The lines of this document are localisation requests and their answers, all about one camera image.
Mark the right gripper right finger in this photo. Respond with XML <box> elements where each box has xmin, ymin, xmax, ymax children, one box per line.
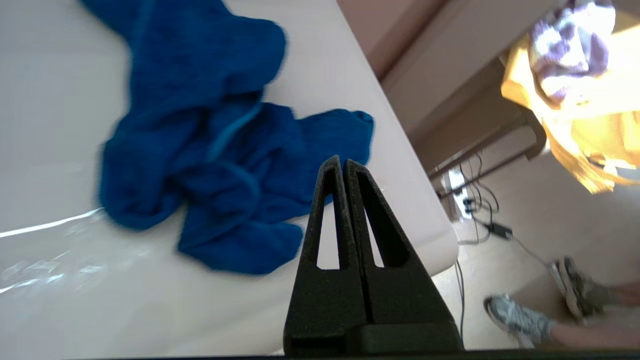
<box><xmin>344</xmin><ymin>159</ymin><xmax>458</xmax><ymax>327</ymax></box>

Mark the bare lower leg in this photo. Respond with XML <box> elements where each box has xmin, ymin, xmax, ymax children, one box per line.
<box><xmin>547</xmin><ymin>320</ymin><xmax>640</xmax><ymax>350</ymax></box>

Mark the grey sneaker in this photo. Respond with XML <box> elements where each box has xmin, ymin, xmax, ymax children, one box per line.
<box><xmin>549</xmin><ymin>257</ymin><xmax>621</xmax><ymax>322</ymax></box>
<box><xmin>483</xmin><ymin>294</ymin><xmax>557</xmax><ymax>347</ymax></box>

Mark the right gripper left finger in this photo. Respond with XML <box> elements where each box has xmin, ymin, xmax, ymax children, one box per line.
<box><xmin>283</xmin><ymin>155</ymin><xmax>372</xmax><ymax>353</ymax></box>

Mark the yellow cloth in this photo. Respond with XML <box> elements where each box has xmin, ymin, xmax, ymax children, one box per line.
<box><xmin>501</xmin><ymin>10</ymin><xmax>640</xmax><ymax>195</ymax></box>

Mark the white power strip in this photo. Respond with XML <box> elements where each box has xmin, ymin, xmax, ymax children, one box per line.
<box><xmin>446</xmin><ymin>169</ymin><xmax>476</xmax><ymax>221</ymax></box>

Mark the black power adapter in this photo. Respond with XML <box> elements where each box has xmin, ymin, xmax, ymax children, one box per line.
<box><xmin>487</xmin><ymin>222</ymin><xmax>514</xmax><ymax>240</ymax></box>

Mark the purple white patterned cloth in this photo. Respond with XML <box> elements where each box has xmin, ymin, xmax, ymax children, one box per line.
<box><xmin>529</xmin><ymin>0</ymin><xmax>617</xmax><ymax>108</ymax></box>

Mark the blue microfiber towel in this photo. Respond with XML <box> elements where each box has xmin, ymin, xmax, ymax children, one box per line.
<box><xmin>80</xmin><ymin>0</ymin><xmax>375</xmax><ymax>276</ymax></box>

